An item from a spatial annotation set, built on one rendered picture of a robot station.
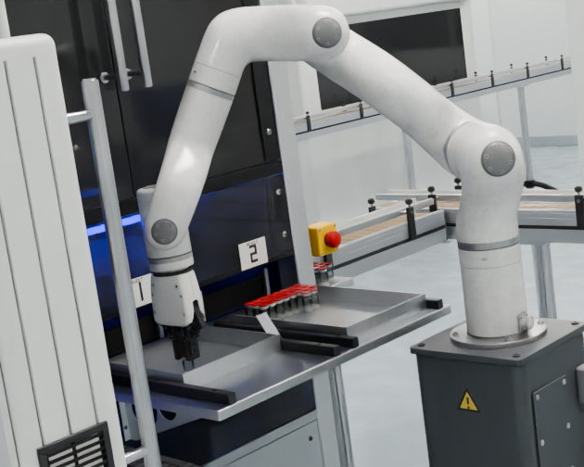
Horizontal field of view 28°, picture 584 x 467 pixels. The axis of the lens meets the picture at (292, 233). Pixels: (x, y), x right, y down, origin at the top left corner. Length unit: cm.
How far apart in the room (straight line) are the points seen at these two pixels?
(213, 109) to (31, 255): 65
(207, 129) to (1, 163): 65
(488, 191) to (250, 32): 53
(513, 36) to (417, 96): 946
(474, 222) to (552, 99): 927
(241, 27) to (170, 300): 52
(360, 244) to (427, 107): 94
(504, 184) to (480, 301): 24
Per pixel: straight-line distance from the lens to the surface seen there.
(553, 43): 1140
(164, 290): 219
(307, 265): 276
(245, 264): 261
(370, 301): 260
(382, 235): 314
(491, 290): 226
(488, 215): 222
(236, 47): 212
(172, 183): 207
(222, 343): 245
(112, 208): 167
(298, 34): 208
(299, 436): 280
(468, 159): 216
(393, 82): 217
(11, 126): 157
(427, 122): 221
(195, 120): 212
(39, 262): 160
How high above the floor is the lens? 152
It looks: 10 degrees down
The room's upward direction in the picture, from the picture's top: 8 degrees counter-clockwise
